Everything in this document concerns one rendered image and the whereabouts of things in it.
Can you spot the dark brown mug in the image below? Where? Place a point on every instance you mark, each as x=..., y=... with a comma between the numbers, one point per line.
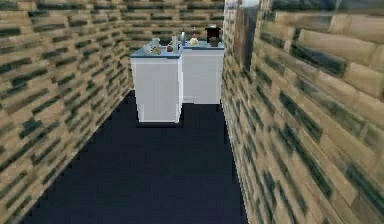
x=214, y=41

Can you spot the white counter cabinet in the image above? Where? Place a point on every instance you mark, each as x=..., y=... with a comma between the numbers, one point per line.
x=158, y=86
x=203, y=75

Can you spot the small dark red apple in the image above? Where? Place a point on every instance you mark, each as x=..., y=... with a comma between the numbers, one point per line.
x=169, y=48

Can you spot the cream round pot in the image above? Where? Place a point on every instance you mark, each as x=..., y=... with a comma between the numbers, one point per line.
x=194, y=41

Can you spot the white tall cup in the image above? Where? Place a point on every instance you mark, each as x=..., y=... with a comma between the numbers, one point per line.
x=174, y=42

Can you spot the grey blue bottle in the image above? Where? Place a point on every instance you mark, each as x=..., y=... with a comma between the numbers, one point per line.
x=183, y=38

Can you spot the pale glass jug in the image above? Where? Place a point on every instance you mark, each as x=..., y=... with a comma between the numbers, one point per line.
x=155, y=46

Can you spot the black coffee machine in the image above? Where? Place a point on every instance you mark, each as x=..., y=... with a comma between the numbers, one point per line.
x=213, y=32

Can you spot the brown framed wall picture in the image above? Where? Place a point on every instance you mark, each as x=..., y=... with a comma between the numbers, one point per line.
x=245, y=33

